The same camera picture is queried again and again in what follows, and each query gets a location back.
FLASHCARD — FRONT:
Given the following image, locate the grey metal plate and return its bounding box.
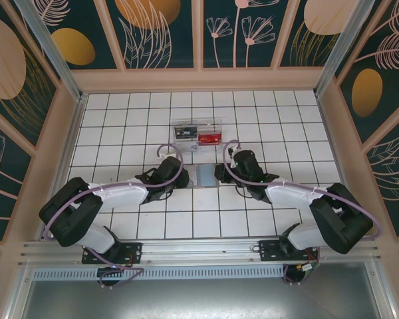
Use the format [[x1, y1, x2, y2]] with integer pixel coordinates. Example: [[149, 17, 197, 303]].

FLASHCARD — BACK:
[[188, 164, 217, 189]]

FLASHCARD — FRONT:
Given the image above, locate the red VIP card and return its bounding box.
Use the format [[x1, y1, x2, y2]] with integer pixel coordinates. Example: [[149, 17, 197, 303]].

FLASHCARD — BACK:
[[198, 132, 224, 147]]

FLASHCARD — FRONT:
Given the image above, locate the slotted grey cable duct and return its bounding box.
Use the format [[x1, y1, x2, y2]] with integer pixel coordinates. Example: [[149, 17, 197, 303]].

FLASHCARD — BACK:
[[31, 267, 287, 280]]

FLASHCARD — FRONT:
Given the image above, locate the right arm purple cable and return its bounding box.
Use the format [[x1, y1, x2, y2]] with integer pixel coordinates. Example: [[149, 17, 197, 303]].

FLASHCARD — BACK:
[[222, 139, 384, 286]]

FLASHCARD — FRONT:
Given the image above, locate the grey metal sheet panel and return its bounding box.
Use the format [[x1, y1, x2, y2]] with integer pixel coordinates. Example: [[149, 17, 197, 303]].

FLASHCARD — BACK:
[[18, 262, 390, 319]]

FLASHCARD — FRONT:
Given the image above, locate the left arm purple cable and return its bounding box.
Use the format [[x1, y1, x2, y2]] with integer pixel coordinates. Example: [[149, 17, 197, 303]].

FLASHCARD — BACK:
[[43, 143, 184, 290]]

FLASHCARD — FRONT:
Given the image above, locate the aluminium side rail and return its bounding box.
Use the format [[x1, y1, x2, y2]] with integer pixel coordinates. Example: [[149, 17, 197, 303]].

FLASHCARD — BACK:
[[36, 94, 89, 240], [315, 94, 365, 235]]

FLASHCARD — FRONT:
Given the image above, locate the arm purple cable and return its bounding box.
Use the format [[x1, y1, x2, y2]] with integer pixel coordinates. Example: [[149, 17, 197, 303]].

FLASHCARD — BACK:
[[222, 139, 384, 286], [43, 143, 184, 290]]

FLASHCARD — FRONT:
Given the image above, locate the clear acrylic card stand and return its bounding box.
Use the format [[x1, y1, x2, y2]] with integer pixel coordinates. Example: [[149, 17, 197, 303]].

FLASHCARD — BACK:
[[172, 118, 224, 154]]

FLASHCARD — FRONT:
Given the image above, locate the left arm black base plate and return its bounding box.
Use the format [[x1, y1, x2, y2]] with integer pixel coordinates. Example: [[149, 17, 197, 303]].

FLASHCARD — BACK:
[[81, 241, 144, 265]]

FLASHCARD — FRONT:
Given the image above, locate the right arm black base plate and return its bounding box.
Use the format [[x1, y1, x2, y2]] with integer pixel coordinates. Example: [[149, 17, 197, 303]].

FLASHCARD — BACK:
[[258, 239, 320, 264]]

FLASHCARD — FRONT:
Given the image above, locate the black VIP card white print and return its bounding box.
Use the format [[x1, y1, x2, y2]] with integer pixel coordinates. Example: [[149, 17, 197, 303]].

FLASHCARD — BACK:
[[174, 124, 198, 140]]

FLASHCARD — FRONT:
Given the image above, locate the long aluminium mounting rail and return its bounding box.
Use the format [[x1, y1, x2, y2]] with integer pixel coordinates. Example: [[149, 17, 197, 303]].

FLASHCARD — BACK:
[[18, 235, 383, 268]]

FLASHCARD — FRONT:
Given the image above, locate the aluminium corner post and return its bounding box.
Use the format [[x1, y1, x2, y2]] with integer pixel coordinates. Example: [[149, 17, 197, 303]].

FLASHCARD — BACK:
[[314, 0, 385, 99], [13, 0, 87, 102]]

